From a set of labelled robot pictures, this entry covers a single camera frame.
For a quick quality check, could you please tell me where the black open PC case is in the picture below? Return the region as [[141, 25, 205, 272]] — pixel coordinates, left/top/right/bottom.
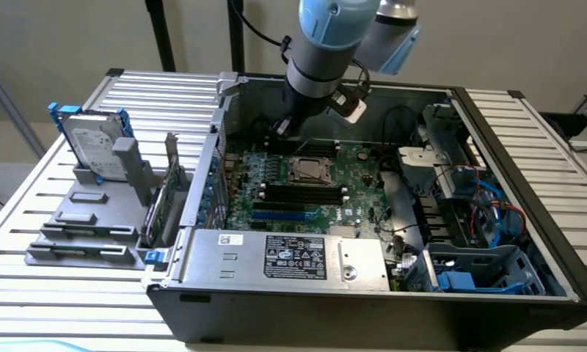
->
[[146, 70, 587, 345]]

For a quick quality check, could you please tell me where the silver chipset heatsink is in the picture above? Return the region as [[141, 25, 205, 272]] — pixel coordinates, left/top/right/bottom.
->
[[329, 224, 365, 238]]

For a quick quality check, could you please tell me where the blue SATA wire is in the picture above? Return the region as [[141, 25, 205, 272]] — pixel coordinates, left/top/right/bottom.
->
[[462, 172, 530, 254]]

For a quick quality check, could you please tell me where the blue plastic drive bay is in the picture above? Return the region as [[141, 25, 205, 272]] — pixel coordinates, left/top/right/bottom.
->
[[405, 241, 548, 296]]

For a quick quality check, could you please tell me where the blue expansion slot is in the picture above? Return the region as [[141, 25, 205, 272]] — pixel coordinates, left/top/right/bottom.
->
[[251, 210, 309, 222]]

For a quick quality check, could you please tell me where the black RAM slot bank long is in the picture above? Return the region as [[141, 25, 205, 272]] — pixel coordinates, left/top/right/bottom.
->
[[263, 182, 348, 207]]

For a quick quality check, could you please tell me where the blue case latch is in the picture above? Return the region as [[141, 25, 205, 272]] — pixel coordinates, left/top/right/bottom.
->
[[145, 248, 171, 271]]

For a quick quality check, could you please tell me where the green graphics card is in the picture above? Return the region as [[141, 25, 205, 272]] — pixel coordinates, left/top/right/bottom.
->
[[142, 132, 183, 247]]

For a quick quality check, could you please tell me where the red wire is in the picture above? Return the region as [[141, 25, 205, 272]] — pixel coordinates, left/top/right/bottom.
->
[[429, 164, 526, 228]]

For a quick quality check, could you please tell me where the metal disk bay cage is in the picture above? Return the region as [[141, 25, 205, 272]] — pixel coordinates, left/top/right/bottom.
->
[[396, 103, 490, 201]]

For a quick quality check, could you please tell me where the silver power supply unit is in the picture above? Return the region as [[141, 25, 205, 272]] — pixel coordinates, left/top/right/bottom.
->
[[178, 228, 392, 293]]

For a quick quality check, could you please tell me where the grey metal frame bar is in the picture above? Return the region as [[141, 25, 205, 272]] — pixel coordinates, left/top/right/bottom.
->
[[0, 54, 48, 159]]

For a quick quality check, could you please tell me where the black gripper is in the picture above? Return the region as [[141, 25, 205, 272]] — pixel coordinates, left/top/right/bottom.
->
[[269, 82, 344, 141]]

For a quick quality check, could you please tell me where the square silver CPU chip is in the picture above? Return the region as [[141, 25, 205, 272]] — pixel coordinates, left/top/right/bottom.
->
[[270, 118, 291, 139]]

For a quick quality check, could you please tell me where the black expansion slot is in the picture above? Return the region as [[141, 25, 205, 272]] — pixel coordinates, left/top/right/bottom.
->
[[251, 200, 307, 213]]

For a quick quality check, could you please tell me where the black RAM slot bank short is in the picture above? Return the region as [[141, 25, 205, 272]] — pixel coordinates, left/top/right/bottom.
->
[[299, 139, 344, 158]]

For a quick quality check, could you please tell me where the black wire inside case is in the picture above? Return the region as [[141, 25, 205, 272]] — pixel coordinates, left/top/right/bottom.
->
[[380, 105, 425, 147]]

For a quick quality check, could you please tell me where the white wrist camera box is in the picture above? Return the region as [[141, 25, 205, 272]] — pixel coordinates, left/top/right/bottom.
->
[[329, 90, 369, 125]]

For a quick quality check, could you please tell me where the green motherboard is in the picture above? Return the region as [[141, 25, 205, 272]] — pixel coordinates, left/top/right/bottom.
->
[[219, 139, 424, 258]]

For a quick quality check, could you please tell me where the silver hard disk drive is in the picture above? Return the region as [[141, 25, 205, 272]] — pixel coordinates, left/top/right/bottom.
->
[[60, 113, 127, 182]]

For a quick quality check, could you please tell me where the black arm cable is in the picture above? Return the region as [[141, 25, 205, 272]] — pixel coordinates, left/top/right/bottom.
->
[[227, 0, 293, 56]]

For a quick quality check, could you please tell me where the black camera cable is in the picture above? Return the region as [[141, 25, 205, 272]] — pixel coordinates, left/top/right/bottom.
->
[[350, 58, 374, 99]]

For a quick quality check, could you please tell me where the blue plastic disk carrier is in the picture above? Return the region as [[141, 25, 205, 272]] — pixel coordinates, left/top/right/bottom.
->
[[47, 102, 147, 185]]

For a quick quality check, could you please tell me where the black stand pole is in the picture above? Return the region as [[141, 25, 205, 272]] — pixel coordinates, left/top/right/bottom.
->
[[143, 0, 178, 73], [227, 0, 249, 73]]

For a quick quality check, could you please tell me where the grey plastic parts rack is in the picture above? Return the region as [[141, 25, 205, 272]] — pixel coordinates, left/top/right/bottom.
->
[[24, 136, 198, 272]]

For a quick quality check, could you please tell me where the metal CPU socket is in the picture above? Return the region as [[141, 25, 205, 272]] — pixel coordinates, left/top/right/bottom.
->
[[285, 155, 338, 186]]

